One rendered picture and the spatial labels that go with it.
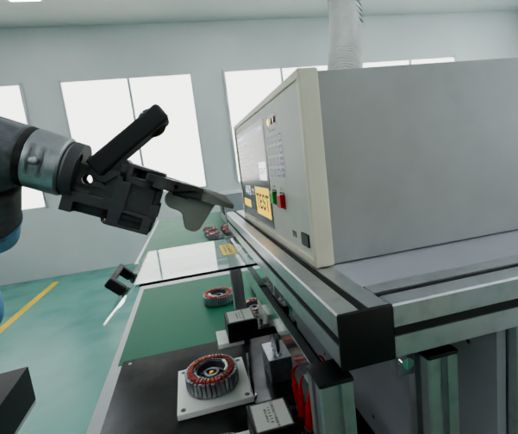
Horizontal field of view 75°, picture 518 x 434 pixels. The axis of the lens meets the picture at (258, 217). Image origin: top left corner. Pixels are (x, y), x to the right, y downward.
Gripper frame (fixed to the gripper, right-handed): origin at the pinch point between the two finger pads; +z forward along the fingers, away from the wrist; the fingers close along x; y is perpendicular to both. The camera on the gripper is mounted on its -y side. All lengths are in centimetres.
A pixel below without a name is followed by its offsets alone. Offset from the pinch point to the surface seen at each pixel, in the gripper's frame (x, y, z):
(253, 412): 2.4, 29.0, 13.0
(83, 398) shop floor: -154, 142, -25
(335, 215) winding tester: 14.3, -2.3, 9.7
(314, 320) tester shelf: 20.0, 7.5, 8.2
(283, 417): 4.8, 27.4, 16.6
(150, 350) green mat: -47, 49, -1
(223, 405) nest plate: -13.1, 39.0, 13.2
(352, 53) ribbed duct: -103, -77, 50
